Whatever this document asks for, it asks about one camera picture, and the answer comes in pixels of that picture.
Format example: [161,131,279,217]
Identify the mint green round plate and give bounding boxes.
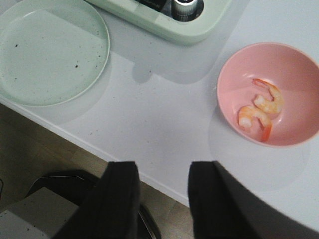
[0,0,110,107]

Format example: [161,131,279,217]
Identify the mint green breakfast maker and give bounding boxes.
[90,0,233,45]

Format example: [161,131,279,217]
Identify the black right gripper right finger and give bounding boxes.
[188,161,319,239]

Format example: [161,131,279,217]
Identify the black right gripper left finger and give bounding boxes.
[54,161,140,239]

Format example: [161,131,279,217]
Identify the pink plastic bowl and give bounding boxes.
[217,42,319,147]

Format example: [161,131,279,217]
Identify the right silver control knob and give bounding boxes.
[171,0,204,22]

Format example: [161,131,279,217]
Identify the cooked shrimp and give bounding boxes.
[238,106,272,141]
[252,78,284,114]

